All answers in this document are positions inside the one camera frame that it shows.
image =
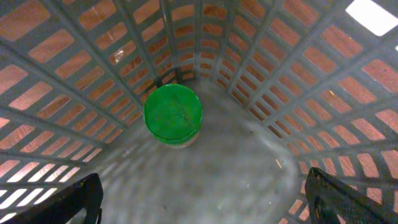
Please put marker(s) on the grey plastic mesh basket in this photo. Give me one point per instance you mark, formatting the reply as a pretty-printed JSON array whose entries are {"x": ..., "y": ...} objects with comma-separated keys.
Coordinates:
[{"x": 284, "y": 86}]

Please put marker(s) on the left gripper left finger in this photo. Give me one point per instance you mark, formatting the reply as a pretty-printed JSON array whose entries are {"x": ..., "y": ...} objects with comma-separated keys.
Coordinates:
[{"x": 87, "y": 194}]

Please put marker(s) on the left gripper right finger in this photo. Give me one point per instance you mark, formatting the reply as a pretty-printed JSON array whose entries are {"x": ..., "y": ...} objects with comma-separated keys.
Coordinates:
[{"x": 329, "y": 198}]

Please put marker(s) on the green lid jar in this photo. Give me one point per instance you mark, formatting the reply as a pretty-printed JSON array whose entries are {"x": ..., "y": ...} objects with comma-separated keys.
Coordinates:
[{"x": 173, "y": 114}]

